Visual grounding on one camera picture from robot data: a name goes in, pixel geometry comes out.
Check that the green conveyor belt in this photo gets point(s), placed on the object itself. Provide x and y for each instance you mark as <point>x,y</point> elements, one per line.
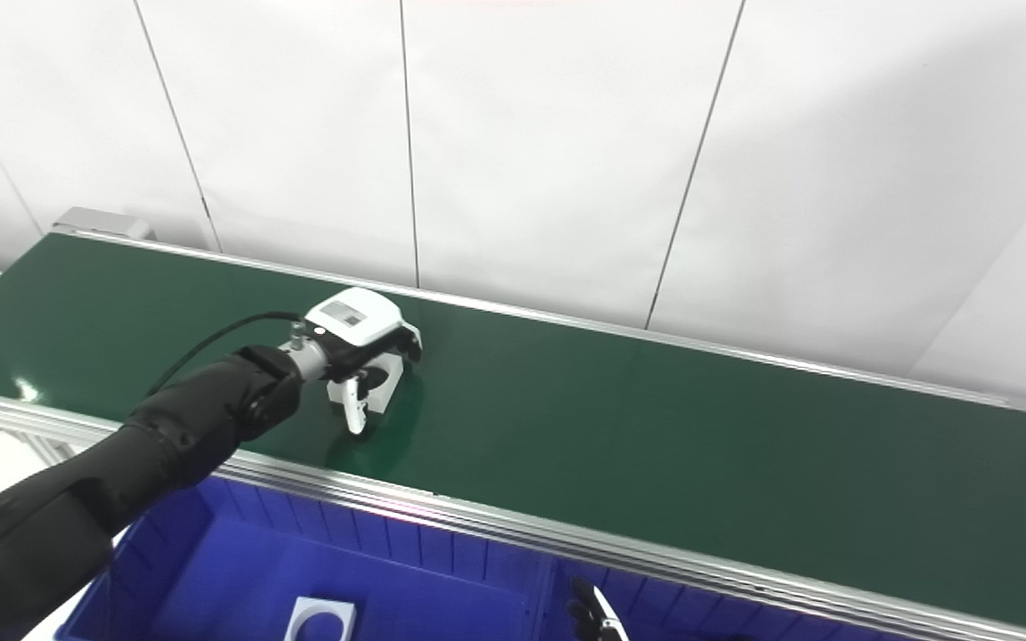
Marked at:
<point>655,427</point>
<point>477,516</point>

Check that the aluminium conveyor leg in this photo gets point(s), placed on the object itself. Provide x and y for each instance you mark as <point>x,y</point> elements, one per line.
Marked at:
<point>41,448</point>

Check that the blue plastic bin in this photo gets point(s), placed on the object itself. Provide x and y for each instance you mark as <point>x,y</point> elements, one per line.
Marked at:
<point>237,579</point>
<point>655,614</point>

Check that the white square part with hole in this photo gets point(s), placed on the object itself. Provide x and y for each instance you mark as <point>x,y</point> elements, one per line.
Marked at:
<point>299,619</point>
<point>386,385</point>

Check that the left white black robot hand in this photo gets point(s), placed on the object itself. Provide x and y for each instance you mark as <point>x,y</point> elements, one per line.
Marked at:
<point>357,312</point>

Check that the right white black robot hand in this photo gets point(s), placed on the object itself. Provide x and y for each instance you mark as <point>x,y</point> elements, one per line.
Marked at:
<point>598,619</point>

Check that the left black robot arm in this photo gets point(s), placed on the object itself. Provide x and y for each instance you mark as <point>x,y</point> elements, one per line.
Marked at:
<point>121,472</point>

